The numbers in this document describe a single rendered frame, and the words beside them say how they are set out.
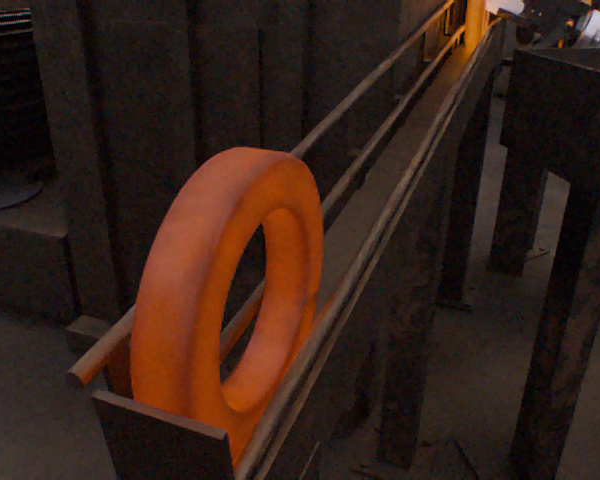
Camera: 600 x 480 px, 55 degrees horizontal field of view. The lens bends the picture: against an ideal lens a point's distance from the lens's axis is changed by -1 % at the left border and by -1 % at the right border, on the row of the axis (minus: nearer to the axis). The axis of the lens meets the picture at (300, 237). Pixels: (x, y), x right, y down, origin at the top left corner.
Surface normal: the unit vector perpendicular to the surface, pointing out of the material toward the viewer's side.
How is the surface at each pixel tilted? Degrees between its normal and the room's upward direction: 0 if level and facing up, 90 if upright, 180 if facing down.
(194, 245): 43
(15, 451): 0
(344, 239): 7
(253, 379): 3
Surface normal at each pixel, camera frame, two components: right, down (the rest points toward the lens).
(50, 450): 0.01, -0.90
